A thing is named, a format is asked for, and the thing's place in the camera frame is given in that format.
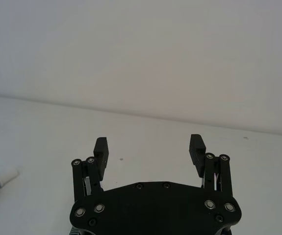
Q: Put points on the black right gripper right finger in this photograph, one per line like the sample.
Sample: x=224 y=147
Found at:
x=196 y=156

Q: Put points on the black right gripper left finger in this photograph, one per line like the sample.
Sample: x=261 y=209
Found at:
x=101 y=156

